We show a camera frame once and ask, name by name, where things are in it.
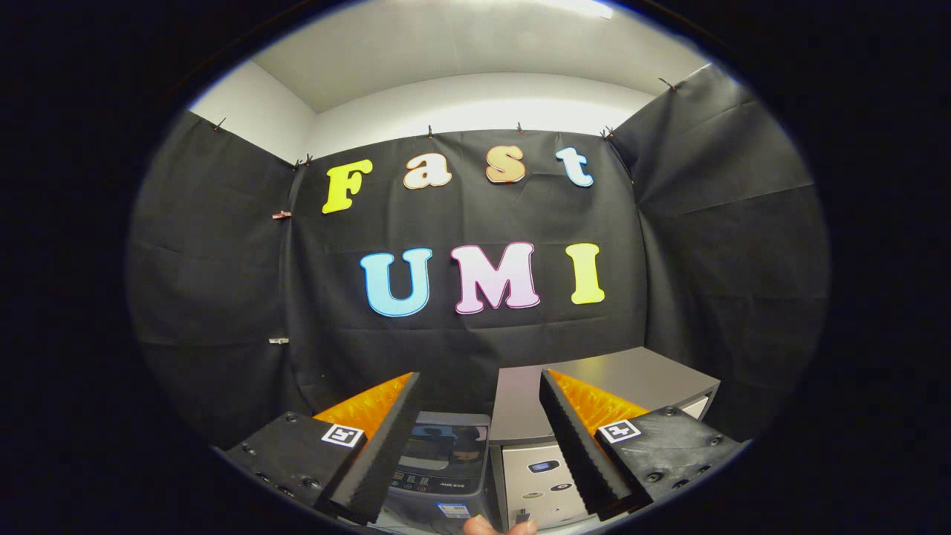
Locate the grey washing machine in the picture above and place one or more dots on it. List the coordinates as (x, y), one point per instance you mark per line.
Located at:
(446, 453)

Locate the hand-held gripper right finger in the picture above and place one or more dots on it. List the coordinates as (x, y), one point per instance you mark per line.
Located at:
(576, 446)

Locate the black backdrop cloth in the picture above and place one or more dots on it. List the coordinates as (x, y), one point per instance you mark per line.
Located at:
(475, 342)

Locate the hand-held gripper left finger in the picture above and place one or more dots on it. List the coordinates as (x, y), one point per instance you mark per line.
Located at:
(386, 446)

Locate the grey cabinet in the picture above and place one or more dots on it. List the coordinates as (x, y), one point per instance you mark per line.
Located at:
(654, 375)

